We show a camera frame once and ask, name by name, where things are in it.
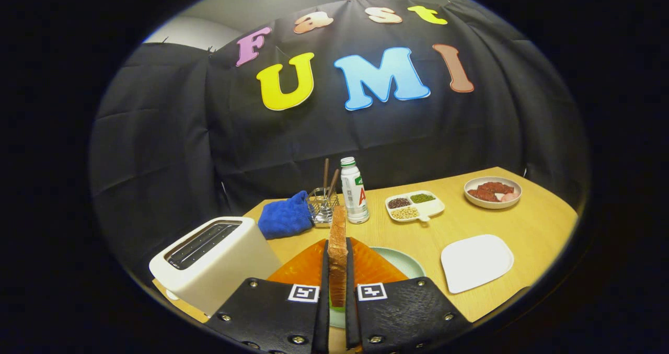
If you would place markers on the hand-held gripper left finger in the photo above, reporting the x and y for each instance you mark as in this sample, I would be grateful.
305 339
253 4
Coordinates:
324 317

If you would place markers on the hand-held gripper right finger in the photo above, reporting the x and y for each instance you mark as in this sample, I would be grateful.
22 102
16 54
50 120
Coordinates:
350 322

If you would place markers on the toasted bread slice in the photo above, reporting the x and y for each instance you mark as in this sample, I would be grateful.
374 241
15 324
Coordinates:
337 260

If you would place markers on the round light green plate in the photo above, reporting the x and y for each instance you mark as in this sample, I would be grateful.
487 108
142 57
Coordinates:
407 264

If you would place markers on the blue fuzzy cloth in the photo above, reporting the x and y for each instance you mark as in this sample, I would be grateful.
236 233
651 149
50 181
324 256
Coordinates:
285 218

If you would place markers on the white toaster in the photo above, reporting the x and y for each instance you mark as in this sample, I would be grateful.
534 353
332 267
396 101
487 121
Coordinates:
225 270

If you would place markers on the white bottle with green cap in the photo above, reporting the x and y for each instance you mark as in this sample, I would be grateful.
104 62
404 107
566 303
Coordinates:
356 202

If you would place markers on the pile of yellow beans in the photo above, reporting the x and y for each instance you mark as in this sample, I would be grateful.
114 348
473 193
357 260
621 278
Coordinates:
404 213

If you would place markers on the pile of dark beans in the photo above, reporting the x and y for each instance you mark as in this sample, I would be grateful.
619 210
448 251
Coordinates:
399 203

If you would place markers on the brown wooden chopstick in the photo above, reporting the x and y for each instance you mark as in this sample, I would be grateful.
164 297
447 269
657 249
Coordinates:
333 182
325 176

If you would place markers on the white square plate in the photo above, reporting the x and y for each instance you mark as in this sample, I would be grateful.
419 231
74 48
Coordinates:
475 262

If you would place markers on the white divided dish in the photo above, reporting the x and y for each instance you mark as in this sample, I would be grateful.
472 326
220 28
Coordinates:
434 207

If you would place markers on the pile of green beans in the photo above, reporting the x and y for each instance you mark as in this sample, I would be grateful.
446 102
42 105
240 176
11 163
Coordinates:
422 198

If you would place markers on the brown steak piece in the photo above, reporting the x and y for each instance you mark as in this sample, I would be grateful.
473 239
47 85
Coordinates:
496 187
482 195

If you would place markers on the round beige plate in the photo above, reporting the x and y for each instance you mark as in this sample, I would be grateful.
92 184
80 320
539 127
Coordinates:
491 205

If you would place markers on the pale pink ham slice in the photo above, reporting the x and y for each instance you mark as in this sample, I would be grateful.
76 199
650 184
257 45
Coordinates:
509 197

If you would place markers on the black backdrop cloth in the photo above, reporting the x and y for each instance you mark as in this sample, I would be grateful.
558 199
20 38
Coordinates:
157 134

